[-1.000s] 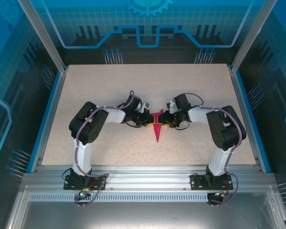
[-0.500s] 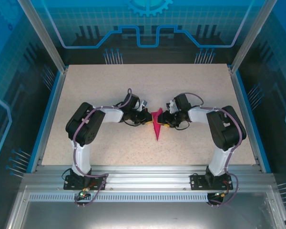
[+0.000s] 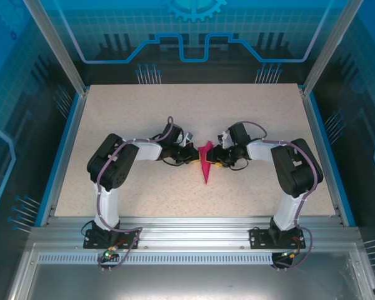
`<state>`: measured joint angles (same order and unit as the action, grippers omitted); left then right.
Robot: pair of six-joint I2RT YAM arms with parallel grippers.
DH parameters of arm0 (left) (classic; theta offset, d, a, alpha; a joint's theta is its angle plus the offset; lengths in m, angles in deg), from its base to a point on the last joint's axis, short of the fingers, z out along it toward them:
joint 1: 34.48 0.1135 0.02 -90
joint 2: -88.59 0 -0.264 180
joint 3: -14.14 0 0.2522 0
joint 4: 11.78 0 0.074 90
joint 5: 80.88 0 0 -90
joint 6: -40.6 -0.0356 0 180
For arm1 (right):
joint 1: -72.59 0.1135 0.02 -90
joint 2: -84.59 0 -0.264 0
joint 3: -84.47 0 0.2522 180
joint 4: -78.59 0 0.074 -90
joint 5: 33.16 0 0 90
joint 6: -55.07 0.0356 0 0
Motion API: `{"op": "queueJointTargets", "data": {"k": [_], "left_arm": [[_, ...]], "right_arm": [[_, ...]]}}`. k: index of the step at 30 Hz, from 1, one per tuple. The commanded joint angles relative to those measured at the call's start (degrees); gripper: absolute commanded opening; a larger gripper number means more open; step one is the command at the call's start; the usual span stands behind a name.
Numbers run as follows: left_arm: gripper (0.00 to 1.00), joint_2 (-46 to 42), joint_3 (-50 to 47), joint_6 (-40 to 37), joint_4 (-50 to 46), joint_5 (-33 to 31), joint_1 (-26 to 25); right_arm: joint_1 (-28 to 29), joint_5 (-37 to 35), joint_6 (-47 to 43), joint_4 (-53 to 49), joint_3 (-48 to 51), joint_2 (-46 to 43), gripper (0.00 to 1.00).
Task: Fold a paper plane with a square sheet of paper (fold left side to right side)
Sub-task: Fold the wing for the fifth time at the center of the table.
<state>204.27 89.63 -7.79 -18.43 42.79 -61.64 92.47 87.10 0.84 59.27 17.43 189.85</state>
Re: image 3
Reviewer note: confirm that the pink paper sheet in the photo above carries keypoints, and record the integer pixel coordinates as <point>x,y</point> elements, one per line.
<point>205,168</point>

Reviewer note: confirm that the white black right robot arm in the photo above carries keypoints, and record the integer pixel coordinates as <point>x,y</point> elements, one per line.
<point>286,212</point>

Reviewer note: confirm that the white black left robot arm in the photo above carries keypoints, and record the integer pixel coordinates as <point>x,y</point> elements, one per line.
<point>107,209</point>

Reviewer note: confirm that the shiny metal sheet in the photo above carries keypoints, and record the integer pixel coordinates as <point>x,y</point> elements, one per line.
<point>187,281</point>

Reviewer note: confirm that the blue table edge strip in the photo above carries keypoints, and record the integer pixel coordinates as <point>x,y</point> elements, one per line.
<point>70,125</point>
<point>319,125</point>

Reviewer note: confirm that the dark printed panel with gear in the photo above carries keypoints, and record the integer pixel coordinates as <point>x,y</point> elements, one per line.
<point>112,18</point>

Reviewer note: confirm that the blue printed side panel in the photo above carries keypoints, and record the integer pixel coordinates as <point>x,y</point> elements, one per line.
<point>368,93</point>
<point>6,93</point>

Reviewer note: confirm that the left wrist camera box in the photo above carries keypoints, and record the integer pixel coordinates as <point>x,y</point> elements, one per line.
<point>187,139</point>

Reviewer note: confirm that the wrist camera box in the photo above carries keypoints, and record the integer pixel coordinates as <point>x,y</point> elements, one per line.
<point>224,140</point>
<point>187,139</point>

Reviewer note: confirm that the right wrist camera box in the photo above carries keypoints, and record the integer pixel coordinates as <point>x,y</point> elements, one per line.
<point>224,140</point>

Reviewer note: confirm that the wide aluminium base rail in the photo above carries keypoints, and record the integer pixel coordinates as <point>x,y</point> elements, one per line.
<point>193,231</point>

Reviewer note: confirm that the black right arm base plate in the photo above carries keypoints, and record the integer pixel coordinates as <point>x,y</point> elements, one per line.
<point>257,239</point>

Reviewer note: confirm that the aluminium side rail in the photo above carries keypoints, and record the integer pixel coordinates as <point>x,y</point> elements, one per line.
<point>75,125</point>
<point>314,125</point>

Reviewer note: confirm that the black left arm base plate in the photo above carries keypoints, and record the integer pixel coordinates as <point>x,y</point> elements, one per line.
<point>128,240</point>

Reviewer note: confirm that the aluminium frame post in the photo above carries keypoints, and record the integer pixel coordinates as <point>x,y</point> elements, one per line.
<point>61,47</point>
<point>329,47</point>

